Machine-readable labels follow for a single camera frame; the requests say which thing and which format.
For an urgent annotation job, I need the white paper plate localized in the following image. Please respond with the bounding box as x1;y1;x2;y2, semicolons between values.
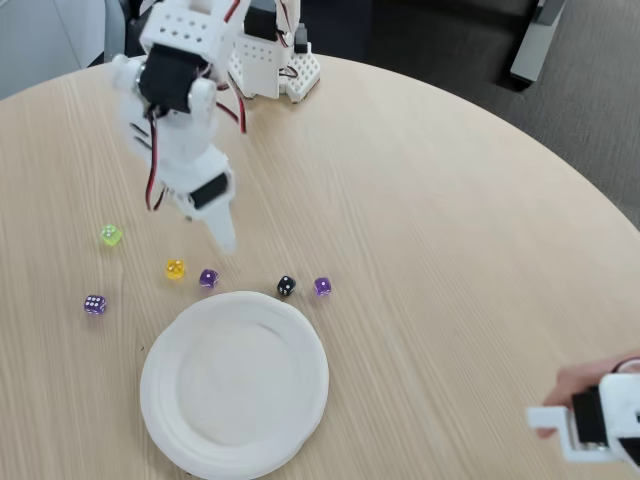
139;290;331;480

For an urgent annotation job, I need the person's hand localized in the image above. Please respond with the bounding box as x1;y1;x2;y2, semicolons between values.
542;355;640;409

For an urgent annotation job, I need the dark grey chair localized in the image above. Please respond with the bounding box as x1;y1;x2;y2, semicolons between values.
124;0;151;57

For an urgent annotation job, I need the light grey cabinet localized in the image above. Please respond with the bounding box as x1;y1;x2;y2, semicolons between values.
0;0;126;101

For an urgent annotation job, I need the grey desk leg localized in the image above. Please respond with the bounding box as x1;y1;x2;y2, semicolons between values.
509;0;569;92

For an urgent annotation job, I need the red black servo cable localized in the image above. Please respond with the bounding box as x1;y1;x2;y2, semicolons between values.
144;107;169;212

